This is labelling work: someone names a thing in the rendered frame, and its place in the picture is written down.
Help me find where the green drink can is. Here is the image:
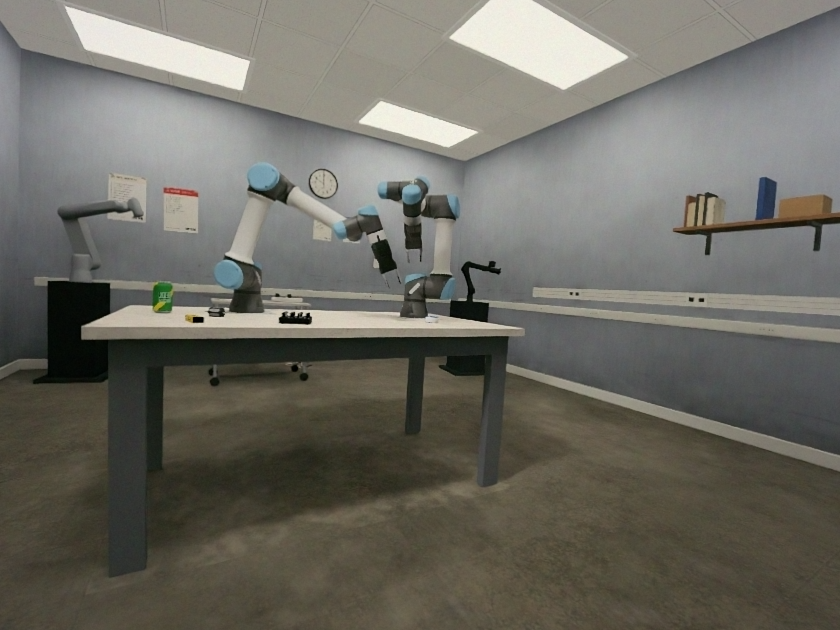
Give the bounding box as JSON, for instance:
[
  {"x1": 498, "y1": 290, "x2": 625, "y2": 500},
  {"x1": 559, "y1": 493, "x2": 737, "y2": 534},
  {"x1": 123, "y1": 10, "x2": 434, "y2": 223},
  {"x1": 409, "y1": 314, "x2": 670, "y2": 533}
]
[{"x1": 153, "y1": 281, "x2": 173, "y2": 313}]

